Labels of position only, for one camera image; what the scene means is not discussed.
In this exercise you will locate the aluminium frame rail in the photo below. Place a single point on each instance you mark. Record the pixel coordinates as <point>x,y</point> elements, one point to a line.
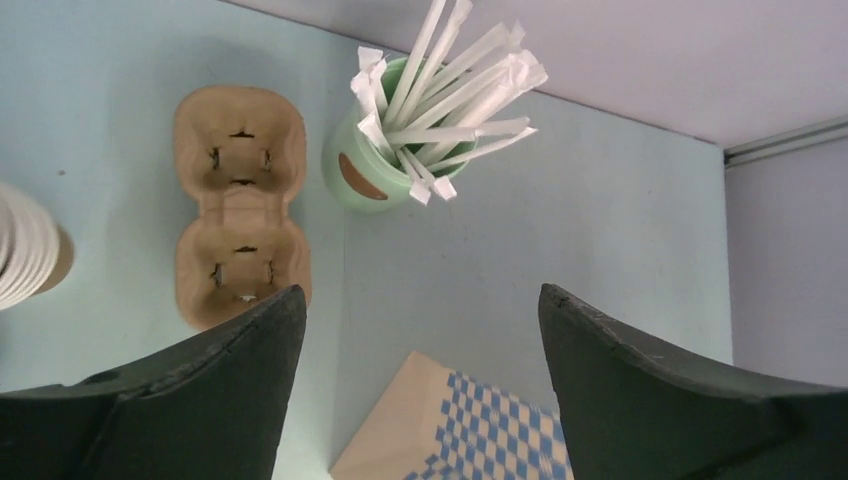
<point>787,142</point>

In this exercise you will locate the green straw holder cup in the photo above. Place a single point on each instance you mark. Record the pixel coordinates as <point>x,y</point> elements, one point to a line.
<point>357,174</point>

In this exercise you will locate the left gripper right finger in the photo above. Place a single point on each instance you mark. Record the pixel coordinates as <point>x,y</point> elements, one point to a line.
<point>634,406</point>

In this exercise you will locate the blue checkered paper bag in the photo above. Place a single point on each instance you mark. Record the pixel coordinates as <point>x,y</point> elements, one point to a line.
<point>432,422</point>

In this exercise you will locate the stack of paper cups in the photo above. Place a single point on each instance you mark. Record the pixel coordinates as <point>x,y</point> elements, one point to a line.
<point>36,252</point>

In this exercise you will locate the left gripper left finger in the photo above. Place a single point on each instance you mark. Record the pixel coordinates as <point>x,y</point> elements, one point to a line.
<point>210,407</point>

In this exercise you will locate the white wrapped straws bundle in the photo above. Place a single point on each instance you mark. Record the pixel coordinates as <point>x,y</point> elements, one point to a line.
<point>439,115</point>

